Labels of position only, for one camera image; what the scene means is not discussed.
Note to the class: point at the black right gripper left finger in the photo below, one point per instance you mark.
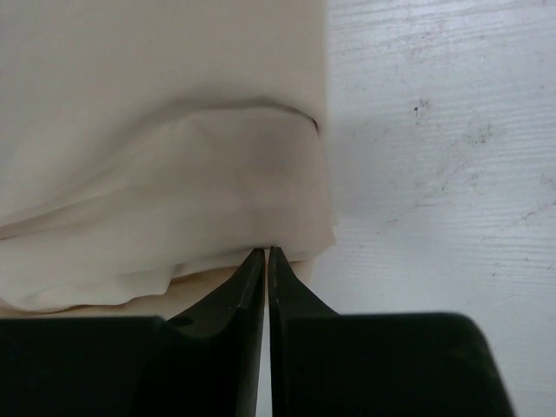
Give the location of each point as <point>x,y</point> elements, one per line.
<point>201,362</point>

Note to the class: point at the beige cargo trousers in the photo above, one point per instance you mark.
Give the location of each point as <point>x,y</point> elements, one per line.
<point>148,146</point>

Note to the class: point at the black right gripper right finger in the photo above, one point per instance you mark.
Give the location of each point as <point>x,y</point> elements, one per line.
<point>419,364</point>

